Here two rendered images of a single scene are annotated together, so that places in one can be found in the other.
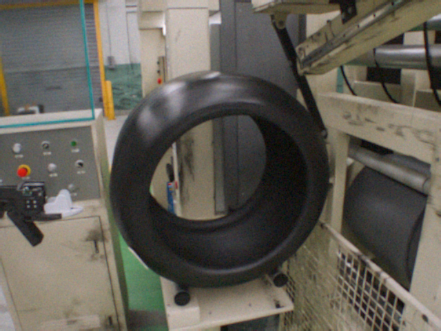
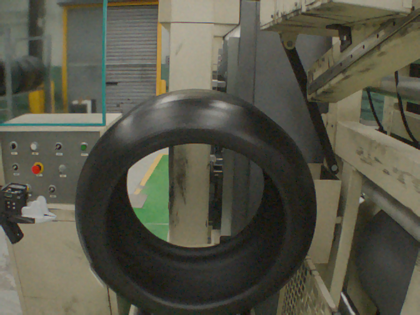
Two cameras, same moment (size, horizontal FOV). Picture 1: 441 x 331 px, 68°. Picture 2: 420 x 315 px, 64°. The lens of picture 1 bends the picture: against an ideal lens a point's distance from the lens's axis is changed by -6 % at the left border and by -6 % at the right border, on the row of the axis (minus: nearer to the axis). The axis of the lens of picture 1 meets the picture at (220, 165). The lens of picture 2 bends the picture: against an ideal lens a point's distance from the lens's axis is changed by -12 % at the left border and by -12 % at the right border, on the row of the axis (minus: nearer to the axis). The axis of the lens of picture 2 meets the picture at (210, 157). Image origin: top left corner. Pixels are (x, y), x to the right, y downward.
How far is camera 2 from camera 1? 21 cm
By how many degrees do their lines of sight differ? 11
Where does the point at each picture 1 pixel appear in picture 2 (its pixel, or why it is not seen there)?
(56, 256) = (59, 254)
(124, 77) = not seen: hidden behind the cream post
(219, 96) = (184, 122)
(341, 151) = (354, 190)
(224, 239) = (207, 270)
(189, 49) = (190, 64)
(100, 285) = (97, 289)
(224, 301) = not seen: outside the picture
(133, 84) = not seen: hidden behind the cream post
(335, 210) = (341, 254)
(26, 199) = (7, 200)
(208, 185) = (200, 210)
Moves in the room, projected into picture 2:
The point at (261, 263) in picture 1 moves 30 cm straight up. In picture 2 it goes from (224, 305) to (231, 188)
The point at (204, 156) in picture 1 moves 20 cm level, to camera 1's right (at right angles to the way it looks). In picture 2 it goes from (198, 179) to (262, 184)
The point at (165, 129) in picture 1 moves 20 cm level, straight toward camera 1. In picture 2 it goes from (124, 151) to (90, 182)
